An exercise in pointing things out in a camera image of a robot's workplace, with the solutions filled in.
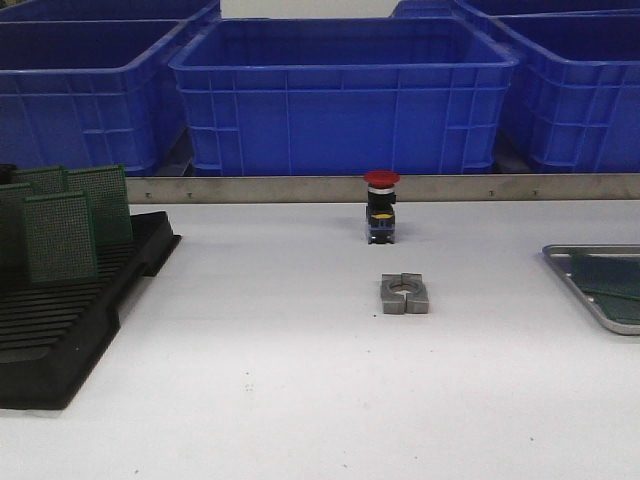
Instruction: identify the rear right green circuit board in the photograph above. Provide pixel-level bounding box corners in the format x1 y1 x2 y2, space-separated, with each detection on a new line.
67 165 133 245

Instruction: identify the red emergency stop button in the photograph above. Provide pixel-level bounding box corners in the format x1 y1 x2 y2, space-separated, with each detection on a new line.
364 170 401 244

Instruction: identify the left blue plastic bin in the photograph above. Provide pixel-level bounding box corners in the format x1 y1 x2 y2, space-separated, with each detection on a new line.
1 20 190 176

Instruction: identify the metal tray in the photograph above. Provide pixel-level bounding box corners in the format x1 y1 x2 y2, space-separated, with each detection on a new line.
542 244 639 336

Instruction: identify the right blue plastic bin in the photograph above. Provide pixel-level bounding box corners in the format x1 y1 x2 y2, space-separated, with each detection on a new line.
490 14 639 173

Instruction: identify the black slotted board rack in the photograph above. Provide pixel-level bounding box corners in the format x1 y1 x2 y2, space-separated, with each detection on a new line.
1 211 181 410

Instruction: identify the rear left green circuit board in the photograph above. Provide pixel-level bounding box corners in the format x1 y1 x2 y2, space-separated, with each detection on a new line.
11 166 68 195

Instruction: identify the grey split clamp block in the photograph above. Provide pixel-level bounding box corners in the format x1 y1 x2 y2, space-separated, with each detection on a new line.
380 273 430 315

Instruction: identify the metal table edge rail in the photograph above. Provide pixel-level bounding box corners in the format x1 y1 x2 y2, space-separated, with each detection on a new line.
127 173 639 204

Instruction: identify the far right blue bin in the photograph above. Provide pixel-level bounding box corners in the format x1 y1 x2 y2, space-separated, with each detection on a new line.
391 0 639 18

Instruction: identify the blue plastic bin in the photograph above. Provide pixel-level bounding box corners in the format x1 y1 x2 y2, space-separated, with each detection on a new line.
171 18 516 176
490 14 639 173
1 20 190 176

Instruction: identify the green perforated circuit board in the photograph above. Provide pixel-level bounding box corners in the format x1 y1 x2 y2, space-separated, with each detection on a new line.
571 255 639 299
591 294 639 325
23 191 98 284

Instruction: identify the left middle green circuit board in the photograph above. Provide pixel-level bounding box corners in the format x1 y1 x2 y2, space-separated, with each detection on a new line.
1 183 33 290

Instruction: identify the center blue plastic bin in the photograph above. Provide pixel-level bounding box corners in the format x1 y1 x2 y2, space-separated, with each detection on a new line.
171 18 516 176

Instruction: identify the far left blue bin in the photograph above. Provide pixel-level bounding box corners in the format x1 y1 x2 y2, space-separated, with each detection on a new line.
1 0 221 22

